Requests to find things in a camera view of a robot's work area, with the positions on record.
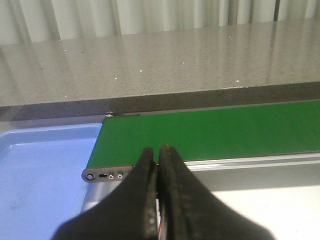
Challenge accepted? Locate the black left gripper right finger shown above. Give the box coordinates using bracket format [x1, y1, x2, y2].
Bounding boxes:
[158, 145, 274, 240]

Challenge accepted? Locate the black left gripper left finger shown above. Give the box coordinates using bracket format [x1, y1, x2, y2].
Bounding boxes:
[52, 147, 158, 240]

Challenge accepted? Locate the dark conveyor end plate left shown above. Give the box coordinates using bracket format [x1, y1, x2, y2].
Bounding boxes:
[81, 165, 134, 183]

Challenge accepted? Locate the blue plastic tray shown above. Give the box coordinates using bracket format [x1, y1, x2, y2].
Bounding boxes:
[0, 123, 101, 240]

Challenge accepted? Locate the green conveyor belt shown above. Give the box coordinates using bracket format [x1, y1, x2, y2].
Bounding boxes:
[87, 100, 320, 168]

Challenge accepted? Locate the grey stone countertop slab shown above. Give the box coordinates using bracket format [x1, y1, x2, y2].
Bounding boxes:
[0, 18, 320, 121]

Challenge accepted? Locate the grey pleated curtain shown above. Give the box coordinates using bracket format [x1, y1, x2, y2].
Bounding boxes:
[0, 0, 320, 45]

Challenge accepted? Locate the aluminium conveyor side rail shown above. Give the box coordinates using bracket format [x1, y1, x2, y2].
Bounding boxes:
[184, 152, 320, 172]

